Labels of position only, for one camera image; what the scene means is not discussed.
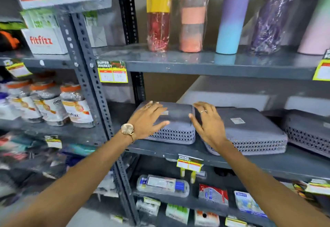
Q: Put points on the yellow green shelf price tag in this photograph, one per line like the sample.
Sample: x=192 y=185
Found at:
x=322 y=70
x=318 y=188
x=18 y=69
x=189 y=163
x=53 y=143
x=152 y=201
x=235 y=222
x=112 y=72

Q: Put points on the orange and black item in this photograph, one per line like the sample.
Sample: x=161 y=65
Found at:
x=9 y=41

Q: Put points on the large grey plastic basket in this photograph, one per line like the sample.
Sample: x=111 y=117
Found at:
x=252 y=131

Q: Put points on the rose gold wristwatch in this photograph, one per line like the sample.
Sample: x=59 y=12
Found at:
x=127 y=129

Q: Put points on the blue and white packet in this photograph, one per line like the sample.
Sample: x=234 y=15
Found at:
x=247 y=203

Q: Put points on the pale pink tumbler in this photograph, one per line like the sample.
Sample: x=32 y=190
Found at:
x=315 y=33

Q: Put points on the grey slotted metal shelving rack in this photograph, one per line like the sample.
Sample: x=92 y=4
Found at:
x=51 y=60

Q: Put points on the white box with red print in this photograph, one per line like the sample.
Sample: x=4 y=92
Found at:
x=42 y=41

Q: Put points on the person's right hand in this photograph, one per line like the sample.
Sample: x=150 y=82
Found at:
x=212 y=128

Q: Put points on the clear plastic case blue contents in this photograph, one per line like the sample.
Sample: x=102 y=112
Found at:
x=162 y=185

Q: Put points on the clear jar with orange lid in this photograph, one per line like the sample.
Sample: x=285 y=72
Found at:
x=24 y=103
x=49 y=105
x=77 y=108

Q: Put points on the red and white packet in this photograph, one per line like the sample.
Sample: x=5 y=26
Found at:
x=212 y=195

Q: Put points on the person's left hand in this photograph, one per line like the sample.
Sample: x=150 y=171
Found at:
x=144 y=123

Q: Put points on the person's right thumb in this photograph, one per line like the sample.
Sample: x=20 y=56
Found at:
x=195 y=122

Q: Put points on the person's left forearm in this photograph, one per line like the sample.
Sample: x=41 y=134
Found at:
x=74 y=180

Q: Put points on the orange and white packet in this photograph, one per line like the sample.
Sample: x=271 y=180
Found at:
x=206 y=219

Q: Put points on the purple to blue gradient tumbler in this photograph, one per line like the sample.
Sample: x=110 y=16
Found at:
x=230 y=20

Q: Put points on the red bottle with yellow band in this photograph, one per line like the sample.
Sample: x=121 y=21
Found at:
x=158 y=15

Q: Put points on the person's left thumb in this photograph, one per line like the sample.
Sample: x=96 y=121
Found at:
x=162 y=125

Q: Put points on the green and white packet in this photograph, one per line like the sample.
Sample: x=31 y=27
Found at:
x=177 y=213

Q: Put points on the grey white carton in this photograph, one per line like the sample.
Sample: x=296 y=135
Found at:
x=96 y=32

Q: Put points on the purple bottle in clear wrap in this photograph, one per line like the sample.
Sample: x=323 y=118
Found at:
x=273 y=20

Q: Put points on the grey plastic lattice basket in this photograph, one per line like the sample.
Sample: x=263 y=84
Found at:
x=306 y=128

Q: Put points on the person's right forearm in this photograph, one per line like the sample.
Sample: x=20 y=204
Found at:
x=263 y=190

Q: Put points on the orange bottle in clear wrap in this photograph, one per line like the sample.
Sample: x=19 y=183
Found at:
x=193 y=17

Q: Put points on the green and white box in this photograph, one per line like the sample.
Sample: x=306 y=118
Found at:
x=38 y=19

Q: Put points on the small grey plastic basket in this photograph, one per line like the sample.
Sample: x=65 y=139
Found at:
x=178 y=123

